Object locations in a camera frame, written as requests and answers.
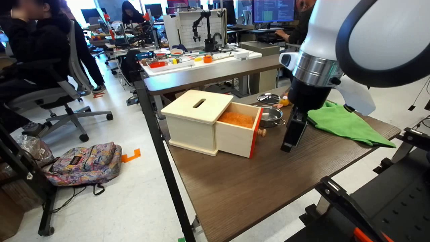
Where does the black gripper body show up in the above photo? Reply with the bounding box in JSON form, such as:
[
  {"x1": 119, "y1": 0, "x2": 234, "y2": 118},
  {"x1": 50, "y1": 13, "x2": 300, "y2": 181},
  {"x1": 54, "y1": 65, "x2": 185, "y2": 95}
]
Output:
[{"x1": 287, "y1": 78, "x2": 333, "y2": 121}]

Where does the orange plush toy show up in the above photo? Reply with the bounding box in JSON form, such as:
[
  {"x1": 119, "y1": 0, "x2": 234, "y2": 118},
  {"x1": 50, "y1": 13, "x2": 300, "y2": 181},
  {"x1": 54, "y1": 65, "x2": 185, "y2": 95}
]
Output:
[{"x1": 275, "y1": 95, "x2": 293, "y2": 110}]

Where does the small steel pot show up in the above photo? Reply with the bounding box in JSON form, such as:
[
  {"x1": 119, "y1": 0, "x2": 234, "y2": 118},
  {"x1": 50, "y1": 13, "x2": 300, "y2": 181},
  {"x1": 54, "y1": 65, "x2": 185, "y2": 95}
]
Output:
[{"x1": 258, "y1": 104, "x2": 286, "y2": 129}]

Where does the steel pot lid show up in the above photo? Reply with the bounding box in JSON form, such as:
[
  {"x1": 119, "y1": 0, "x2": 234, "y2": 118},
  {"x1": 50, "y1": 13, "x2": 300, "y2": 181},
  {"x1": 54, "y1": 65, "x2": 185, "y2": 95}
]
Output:
[{"x1": 257, "y1": 91, "x2": 282, "y2": 106}]

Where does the green cloth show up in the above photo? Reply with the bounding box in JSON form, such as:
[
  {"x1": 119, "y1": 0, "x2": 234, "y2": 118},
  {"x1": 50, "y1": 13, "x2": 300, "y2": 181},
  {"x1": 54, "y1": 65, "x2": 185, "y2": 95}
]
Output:
[{"x1": 306, "y1": 99, "x2": 398, "y2": 149}]

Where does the person at monitor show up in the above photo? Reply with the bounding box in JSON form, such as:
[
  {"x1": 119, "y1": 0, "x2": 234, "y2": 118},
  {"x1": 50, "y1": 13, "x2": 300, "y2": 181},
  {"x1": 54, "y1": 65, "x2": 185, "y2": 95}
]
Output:
[{"x1": 274, "y1": 0, "x2": 317, "y2": 45}]

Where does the computer monitor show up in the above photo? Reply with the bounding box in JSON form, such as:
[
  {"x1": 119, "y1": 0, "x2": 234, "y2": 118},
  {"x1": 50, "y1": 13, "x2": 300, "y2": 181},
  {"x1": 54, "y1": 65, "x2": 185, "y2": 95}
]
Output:
[{"x1": 252, "y1": 0, "x2": 297, "y2": 25}]

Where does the light wooden box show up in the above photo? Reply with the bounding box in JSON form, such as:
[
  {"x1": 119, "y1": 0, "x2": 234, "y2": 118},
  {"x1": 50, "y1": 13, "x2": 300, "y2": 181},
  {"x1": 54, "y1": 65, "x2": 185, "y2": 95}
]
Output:
[{"x1": 160, "y1": 88, "x2": 235, "y2": 157}]

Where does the gray background workbench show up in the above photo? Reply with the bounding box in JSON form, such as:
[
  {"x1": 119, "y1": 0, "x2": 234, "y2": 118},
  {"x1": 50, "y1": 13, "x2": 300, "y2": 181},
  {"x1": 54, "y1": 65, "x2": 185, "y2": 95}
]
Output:
[{"x1": 141, "y1": 55, "x2": 294, "y2": 98}]

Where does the black robot stand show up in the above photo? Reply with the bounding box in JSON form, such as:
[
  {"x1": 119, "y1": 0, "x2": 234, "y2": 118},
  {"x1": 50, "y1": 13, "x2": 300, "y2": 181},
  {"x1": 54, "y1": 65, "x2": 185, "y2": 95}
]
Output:
[{"x1": 286, "y1": 126, "x2": 430, "y2": 242}]

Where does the white board panel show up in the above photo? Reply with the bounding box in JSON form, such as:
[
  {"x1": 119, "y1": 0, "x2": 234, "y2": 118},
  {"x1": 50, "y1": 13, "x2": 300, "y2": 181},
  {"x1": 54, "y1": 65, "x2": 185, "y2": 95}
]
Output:
[{"x1": 162, "y1": 8, "x2": 228, "y2": 49}]

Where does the red block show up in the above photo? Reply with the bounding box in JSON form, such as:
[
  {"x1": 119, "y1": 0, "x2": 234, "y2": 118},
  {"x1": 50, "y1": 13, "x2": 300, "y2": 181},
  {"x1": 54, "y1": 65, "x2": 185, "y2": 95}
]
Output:
[{"x1": 148, "y1": 59, "x2": 168, "y2": 70}]

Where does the orange tape piece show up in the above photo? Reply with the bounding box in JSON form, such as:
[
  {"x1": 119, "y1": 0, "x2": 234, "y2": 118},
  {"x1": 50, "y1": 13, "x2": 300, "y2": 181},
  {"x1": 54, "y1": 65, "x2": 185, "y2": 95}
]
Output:
[{"x1": 119, "y1": 147, "x2": 142, "y2": 164}]

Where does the dark haired person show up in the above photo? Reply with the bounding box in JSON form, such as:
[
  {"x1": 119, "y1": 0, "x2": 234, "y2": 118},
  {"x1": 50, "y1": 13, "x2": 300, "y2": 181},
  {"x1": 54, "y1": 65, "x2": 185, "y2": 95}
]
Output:
[{"x1": 119, "y1": 0, "x2": 150, "y2": 26}]

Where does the colourful patterned backpack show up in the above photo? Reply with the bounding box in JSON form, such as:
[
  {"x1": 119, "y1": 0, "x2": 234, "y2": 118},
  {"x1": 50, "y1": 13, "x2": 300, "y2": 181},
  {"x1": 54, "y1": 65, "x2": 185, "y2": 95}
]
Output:
[{"x1": 44, "y1": 141, "x2": 123, "y2": 188}]

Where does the grey office chair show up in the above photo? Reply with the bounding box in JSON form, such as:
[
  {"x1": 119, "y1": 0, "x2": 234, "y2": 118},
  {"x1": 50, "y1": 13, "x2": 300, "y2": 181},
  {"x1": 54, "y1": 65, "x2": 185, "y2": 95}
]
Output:
[{"x1": 8, "y1": 18, "x2": 114, "y2": 143}]

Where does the seated person in black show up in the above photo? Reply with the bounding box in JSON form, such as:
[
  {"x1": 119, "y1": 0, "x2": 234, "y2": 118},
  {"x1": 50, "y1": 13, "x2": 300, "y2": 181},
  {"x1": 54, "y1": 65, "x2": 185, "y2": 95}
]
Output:
[{"x1": 0, "y1": 0, "x2": 75, "y2": 98}]

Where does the brown cardboard box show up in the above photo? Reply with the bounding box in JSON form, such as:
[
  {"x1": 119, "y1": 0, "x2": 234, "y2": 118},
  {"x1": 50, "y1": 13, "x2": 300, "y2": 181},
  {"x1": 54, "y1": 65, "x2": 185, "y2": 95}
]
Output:
[{"x1": 0, "y1": 178, "x2": 42, "y2": 242}]

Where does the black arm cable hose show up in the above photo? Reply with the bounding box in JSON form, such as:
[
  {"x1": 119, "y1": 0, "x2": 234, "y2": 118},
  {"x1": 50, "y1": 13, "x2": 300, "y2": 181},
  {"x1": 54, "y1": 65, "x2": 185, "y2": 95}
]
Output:
[{"x1": 334, "y1": 0, "x2": 430, "y2": 88}]

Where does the black table frame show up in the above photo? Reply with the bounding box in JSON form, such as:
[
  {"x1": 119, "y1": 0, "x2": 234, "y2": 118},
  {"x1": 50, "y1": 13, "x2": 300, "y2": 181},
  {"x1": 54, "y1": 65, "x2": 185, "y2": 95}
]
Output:
[{"x1": 133, "y1": 79, "x2": 199, "y2": 242}]

